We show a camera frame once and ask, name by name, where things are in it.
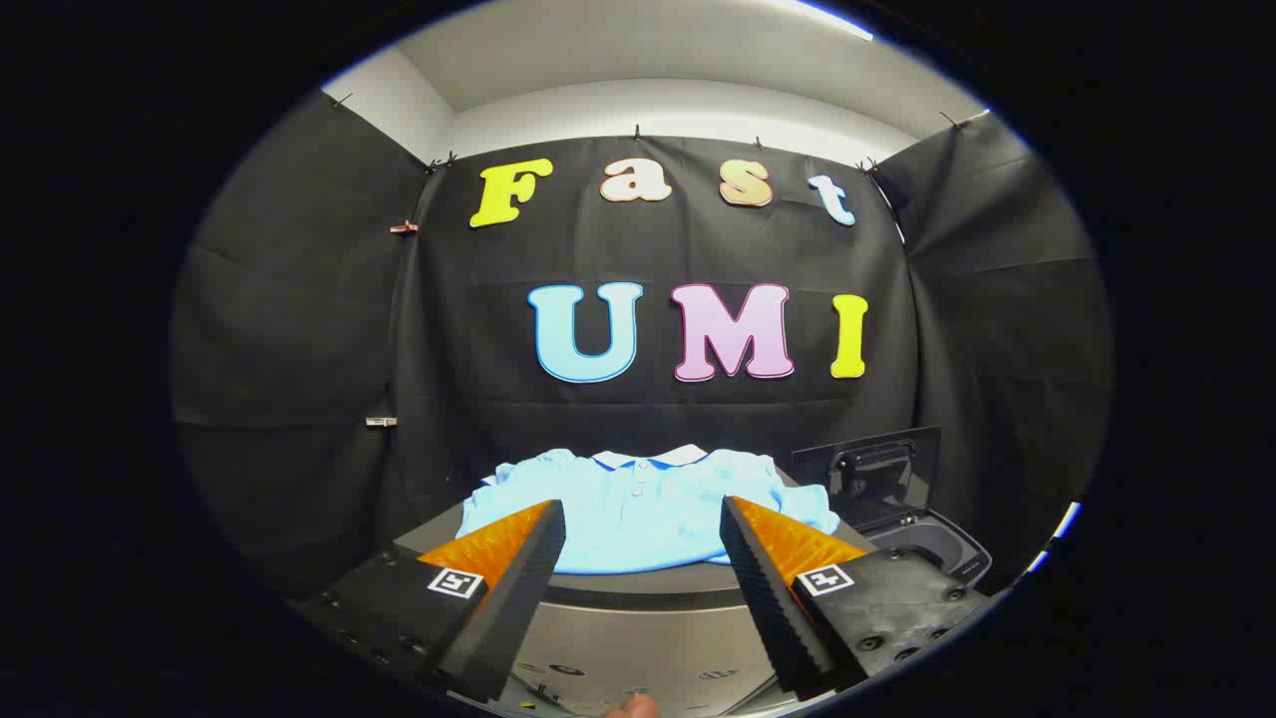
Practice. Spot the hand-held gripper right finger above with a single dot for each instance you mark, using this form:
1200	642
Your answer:
768	598

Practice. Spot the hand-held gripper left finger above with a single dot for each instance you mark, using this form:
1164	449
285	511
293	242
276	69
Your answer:
518	598

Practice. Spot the light blue polo shirt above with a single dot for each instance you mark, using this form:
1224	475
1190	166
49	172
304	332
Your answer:
638	519

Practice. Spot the dark glass washing machine lid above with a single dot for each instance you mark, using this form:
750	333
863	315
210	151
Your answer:
867	474

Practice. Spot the small red clip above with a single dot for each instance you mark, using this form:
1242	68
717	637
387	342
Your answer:
404	227

